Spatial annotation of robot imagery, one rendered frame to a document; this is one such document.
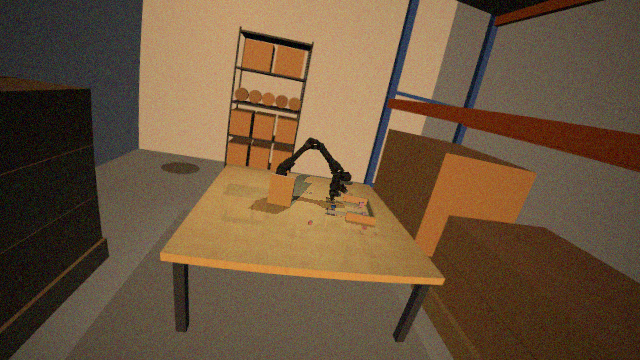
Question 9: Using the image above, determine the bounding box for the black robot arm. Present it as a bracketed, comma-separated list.
[275, 137, 351, 193]

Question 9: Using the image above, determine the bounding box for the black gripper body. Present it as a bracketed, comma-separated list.
[329, 180, 340, 197]

